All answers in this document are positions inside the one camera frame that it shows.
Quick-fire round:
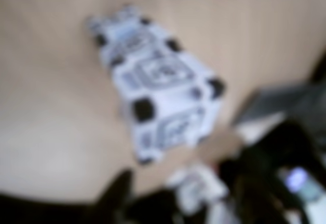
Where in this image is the smooth black gripper right finger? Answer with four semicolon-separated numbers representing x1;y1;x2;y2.
97;169;179;224

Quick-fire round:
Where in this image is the white cube with layers symbol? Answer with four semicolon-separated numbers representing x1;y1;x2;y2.
112;53;228;169

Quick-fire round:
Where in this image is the speckled black gripper left finger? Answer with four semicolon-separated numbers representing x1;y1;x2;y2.
0;190;113;224

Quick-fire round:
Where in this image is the white cube with crossed symbol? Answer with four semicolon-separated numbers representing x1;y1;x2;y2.
95;22;184;82

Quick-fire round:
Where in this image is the white cube with lightning symbol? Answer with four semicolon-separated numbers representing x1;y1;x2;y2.
85;4;153;46

